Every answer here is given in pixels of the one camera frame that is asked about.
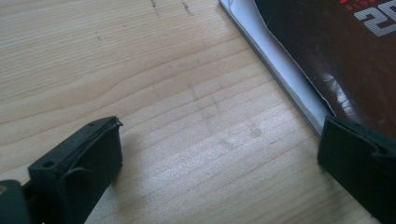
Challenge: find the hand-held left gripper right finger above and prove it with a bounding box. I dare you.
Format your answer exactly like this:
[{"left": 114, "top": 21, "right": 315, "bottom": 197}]
[{"left": 317, "top": 114, "right": 396, "bottom": 224}]

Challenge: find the dark glossy magazine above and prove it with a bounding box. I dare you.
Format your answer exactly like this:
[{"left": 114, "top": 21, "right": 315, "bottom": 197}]
[{"left": 218, "top": 0, "right": 396, "bottom": 140}]

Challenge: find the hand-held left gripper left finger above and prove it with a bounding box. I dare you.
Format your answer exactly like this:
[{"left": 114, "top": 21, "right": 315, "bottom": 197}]
[{"left": 27, "top": 116, "right": 124, "bottom": 224}]

